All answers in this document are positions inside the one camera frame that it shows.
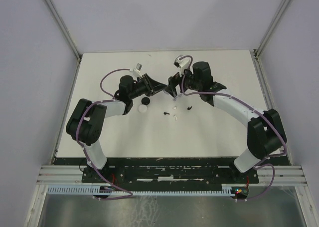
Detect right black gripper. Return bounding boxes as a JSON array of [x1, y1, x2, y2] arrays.
[[164, 65, 202, 98]]

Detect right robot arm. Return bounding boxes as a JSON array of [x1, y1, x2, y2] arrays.
[[165, 55, 287, 183]]

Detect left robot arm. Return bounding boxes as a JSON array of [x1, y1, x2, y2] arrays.
[[66, 74, 167, 182]]

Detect aluminium frame post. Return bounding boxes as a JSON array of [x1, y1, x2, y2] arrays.
[[254, 0, 293, 59], [43, 0, 82, 60]]

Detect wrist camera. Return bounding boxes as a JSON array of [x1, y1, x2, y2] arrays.
[[174, 55, 193, 76], [130, 63, 143, 78]]

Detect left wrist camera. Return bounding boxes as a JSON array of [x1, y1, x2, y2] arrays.
[[130, 63, 143, 78]]

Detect aluminium frame rail front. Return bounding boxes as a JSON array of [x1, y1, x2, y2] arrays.
[[36, 165, 307, 187]]

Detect right aluminium frame post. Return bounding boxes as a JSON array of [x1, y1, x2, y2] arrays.
[[254, 0, 293, 59]]

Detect white earbud charging case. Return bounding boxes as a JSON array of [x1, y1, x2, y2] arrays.
[[138, 104, 148, 113]]

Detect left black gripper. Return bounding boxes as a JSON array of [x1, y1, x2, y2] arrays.
[[129, 73, 166, 100]]

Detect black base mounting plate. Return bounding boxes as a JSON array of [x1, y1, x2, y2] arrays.
[[82, 166, 259, 187]]

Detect left aluminium frame post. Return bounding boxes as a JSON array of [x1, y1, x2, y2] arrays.
[[43, 0, 82, 60]]

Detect white slotted cable duct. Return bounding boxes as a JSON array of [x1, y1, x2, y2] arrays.
[[46, 185, 237, 195]]

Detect black earbud charging case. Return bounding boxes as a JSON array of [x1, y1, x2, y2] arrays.
[[141, 97, 151, 106]]

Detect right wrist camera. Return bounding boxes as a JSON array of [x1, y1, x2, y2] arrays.
[[174, 55, 193, 76]]

